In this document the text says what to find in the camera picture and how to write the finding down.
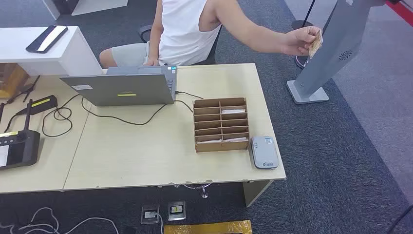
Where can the floor socket with plug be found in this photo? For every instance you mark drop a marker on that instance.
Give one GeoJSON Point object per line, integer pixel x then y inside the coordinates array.
{"type": "Point", "coordinates": [149, 214]}

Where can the yellow floor tape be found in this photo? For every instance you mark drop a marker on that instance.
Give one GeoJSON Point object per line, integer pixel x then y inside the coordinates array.
{"type": "Point", "coordinates": [206, 227]}

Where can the white room key card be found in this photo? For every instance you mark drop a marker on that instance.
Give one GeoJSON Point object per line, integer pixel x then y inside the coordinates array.
{"type": "Point", "coordinates": [235, 140]}
{"type": "Point", "coordinates": [209, 141]}
{"type": "Point", "coordinates": [233, 111]}

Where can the grey laptop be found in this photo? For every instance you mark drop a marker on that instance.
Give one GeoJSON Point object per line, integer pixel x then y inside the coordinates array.
{"type": "Point", "coordinates": [122, 90]}

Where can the black remote controller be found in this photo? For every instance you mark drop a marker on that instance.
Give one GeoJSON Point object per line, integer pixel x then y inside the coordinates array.
{"type": "Point", "coordinates": [19, 151]}

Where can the black power adapter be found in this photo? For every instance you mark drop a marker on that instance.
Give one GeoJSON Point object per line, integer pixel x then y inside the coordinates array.
{"type": "Point", "coordinates": [40, 105]}

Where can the metal under-desk hook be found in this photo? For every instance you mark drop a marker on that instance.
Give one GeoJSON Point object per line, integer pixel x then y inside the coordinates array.
{"type": "Point", "coordinates": [204, 193]}

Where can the black stanchion post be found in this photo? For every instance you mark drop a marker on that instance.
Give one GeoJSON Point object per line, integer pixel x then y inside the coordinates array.
{"type": "Point", "coordinates": [301, 24]}

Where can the brown cardboard box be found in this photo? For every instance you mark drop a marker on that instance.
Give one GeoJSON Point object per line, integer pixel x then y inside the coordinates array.
{"type": "Point", "coordinates": [11, 79]}

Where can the person's right hand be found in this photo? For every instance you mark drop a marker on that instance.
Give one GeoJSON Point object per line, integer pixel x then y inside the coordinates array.
{"type": "Point", "coordinates": [151, 62]}

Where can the grey kiosk stand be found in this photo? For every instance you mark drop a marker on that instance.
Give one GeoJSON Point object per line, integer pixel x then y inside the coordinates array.
{"type": "Point", "coordinates": [335, 42]}

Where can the white side counter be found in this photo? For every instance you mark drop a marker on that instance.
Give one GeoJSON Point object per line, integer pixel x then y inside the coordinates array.
{"type": "Point", "coordinates": [67, 55]}

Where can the black tripod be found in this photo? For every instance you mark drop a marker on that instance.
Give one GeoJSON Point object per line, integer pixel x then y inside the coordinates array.
{"type": "Point", "coordinates": [27, 88]}

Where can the white plinth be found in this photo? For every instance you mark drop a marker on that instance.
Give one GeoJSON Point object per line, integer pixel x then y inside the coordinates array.
{"type": "Point", "coordinates": [96, 5]}

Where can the person's left forearm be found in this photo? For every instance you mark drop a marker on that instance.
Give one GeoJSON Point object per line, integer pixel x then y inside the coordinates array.
{"type": "Point", "coordinates": [261, 37]}

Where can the grey card reader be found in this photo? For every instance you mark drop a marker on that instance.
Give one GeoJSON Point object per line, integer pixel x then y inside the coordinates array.
{"type": "Point", "coordinates": [264, 153]}

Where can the person's left hand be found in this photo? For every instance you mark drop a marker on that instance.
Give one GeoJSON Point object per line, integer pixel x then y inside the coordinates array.
{"type": "Point", "coordinates": [296, 42]}

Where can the beige ID card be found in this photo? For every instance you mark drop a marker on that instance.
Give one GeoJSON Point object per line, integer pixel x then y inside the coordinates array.
{"type": "Point", "coordinates": [315, 45]}

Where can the floor socket with yellow label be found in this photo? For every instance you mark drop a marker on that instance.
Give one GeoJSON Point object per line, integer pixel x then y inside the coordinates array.
{"type": "Point", "coordinates": [176, 210]}

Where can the person's right forearm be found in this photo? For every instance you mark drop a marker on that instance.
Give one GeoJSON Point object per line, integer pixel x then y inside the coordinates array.
{"type": "Point", "coordinates": [155, 45]}

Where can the beige desk side panel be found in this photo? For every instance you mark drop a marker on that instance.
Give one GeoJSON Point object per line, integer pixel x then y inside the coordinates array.
{"type": "Point", "coordinates": [255, 192]}

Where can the person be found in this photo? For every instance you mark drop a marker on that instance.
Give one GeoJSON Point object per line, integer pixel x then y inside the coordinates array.
{"type": "Point", "coordinates": [184, 32]}

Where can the wooden card organizer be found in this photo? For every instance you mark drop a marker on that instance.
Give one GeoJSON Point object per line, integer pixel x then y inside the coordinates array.
{"type": "Point", "coordinates": [222, 147]}

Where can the black smartphone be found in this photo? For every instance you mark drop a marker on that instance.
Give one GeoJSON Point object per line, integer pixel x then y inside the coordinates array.
{"type": "Point", "coordinates": [46, 39]}

